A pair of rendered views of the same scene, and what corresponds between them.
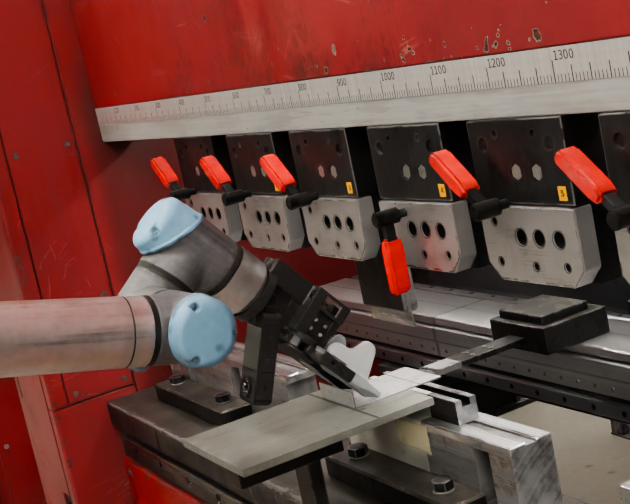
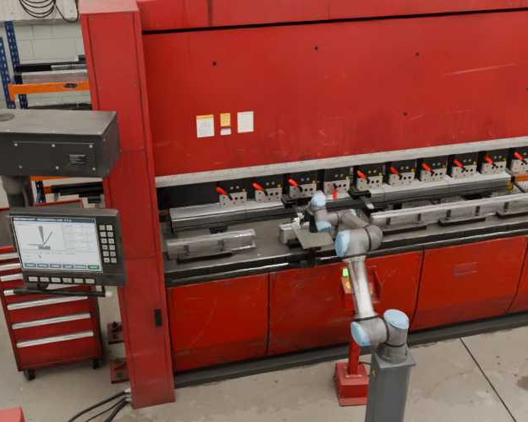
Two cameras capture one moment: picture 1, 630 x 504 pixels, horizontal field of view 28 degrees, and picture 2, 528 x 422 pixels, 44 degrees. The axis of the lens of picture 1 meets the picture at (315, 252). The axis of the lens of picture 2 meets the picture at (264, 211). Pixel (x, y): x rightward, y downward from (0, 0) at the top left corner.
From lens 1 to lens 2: 3.67 m
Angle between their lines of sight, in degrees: 75
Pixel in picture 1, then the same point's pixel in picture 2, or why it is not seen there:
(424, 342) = (240, 217)
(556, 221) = (378, 178)
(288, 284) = not seen: hidden behind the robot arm
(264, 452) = (327, 239)
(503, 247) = (362, 185)
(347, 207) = (312, 186)
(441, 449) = not seen: hidden behind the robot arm
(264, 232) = (267, 198)
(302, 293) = not seen: hidden behind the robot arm
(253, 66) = (280, 158)
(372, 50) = (333, 153)
